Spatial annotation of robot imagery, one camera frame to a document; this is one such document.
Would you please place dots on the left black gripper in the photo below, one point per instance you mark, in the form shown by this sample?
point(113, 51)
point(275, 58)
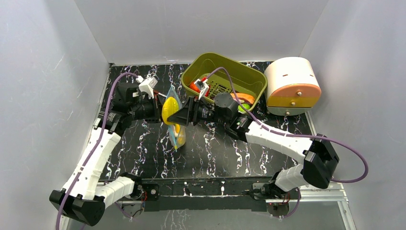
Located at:
point(155, 103)

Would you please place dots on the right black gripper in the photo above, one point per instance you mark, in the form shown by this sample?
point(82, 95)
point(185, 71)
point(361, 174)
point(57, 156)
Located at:
point(193, 110)

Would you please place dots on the yellow green toy pepper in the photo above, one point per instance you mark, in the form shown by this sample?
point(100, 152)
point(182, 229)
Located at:
point(169, 107)

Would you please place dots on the clear zip top bag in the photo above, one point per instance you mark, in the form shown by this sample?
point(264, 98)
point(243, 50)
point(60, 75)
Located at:
point(171, 128)

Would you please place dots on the orange toy papaya slice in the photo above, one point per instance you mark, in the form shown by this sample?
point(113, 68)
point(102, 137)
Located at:
point(243, 98)

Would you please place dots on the olive green plastic basket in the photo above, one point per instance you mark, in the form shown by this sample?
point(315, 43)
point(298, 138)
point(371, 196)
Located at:
point(245, 79)

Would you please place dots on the yellow toy banana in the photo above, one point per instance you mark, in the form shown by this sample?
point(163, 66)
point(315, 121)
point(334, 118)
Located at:
point(180, 135)

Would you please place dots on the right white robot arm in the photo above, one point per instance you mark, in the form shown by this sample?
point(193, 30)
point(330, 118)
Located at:
point(316, 158)

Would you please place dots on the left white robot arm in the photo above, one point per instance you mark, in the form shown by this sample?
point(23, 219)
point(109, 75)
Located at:
point(81, 198)

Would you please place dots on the marker pen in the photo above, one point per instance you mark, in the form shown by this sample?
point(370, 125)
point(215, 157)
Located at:
point(160, 94)

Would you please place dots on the red orange toy tomato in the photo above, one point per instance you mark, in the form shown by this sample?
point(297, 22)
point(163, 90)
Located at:
point(195, 88)

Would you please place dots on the red toy chili pepper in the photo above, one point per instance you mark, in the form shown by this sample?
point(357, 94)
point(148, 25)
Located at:
point(207, 92)

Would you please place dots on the green toy lime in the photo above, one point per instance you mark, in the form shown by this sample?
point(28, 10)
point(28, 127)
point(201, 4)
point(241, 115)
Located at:
point(243, 108)

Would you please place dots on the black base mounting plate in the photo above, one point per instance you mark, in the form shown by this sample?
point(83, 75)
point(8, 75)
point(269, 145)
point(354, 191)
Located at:
point(211, 193)

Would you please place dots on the white orange cylindrical container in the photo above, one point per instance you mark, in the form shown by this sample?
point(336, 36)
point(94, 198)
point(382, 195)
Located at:
point(292, 86)

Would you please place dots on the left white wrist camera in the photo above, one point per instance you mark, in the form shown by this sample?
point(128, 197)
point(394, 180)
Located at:
point(147, 86)

